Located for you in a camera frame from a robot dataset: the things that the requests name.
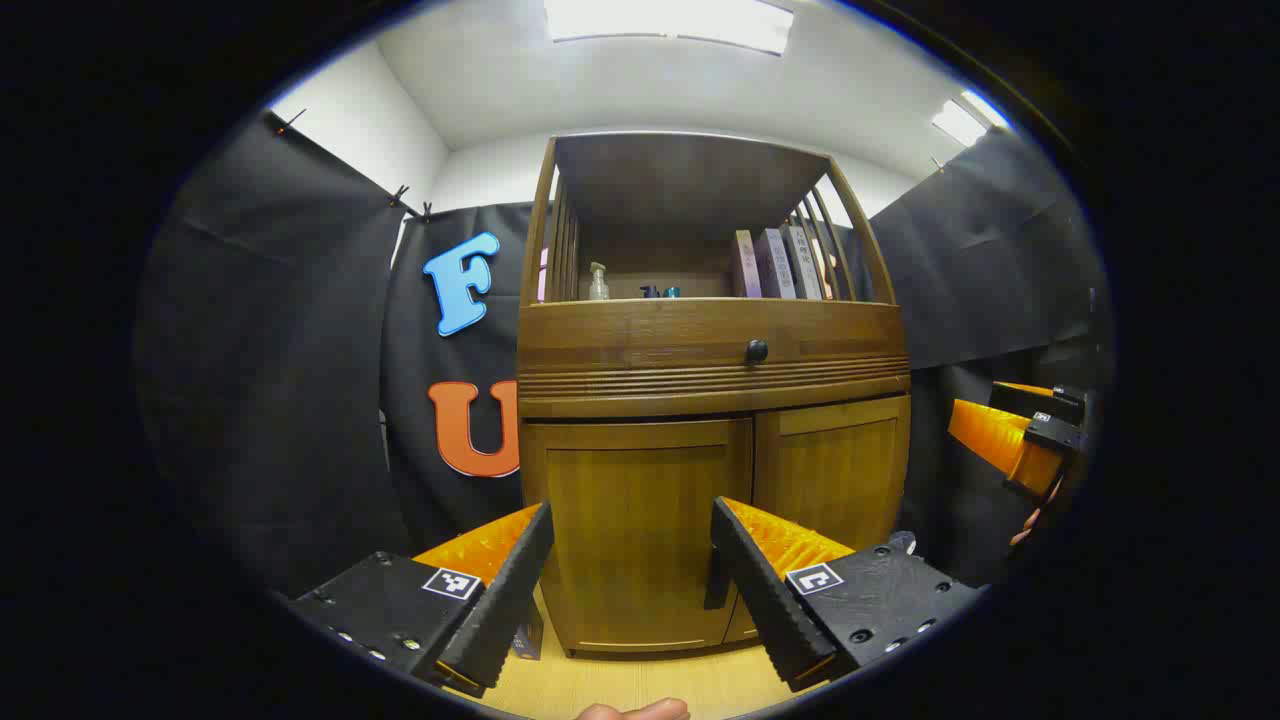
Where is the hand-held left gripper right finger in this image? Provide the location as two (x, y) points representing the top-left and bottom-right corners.
(708, 496), (986, 693)

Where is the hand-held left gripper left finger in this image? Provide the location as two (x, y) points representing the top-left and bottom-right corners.
(288, 502), (556, 699)

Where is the wooden shoe cabinet door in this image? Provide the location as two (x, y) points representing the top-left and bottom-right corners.
(522, 418), (754, 656)
(725, 395), (911, 646)

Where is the wooden double-door shoe cabinet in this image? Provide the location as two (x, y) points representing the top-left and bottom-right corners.
(515, 130), (913, 658)

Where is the grey book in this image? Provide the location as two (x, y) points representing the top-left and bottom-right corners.
(783, 225), (823, 301)

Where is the ceiling light panel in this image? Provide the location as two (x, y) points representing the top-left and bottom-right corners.
(932, 90), (1011, 148)
(545, 0), (794, 56)

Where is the pale pink book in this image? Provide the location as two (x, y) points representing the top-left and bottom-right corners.
(735, 230), (763, 299)

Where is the black backdrop cloth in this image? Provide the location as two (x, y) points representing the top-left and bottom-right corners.
(135, 110), (1116, 601)

